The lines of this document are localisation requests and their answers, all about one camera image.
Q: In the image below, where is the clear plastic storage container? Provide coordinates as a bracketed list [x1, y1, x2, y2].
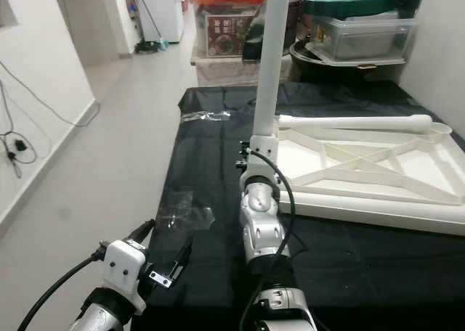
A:
[305, 13, 419, 65]

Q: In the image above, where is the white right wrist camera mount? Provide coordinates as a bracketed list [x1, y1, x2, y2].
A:
[238, 134, 280, 190]

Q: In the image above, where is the clear tape cross patch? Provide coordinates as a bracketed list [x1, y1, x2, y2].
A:
[156, 189, 215, 230]

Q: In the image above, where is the black round wok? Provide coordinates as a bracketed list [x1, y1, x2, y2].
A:
[289, 39, 408, 85]

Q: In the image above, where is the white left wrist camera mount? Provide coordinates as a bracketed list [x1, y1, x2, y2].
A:
[103, 238, 150, 314]

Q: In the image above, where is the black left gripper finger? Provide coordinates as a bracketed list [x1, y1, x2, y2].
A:
[127, 218, 158, 244]
[169, 242, 193, 280]

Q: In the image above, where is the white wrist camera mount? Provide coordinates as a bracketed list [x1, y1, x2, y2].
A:
[238, 134, 280, 190]
[103, 238, 150, 314]

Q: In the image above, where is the long thin wall cable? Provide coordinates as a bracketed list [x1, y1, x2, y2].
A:
[0, 61, 101, 128]

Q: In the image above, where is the beige cloth covered bench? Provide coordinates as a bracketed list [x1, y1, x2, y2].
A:
[193, 54, 299, 86]

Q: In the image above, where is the clear tape strip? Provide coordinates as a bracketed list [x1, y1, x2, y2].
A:
[180, 110, 233, 123]

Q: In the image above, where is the black cable with adapter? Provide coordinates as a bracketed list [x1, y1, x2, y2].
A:
[0, 113, 37, 178]

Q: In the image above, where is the black table cloth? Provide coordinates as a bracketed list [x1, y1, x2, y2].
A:
[134, 83, 465, 331]

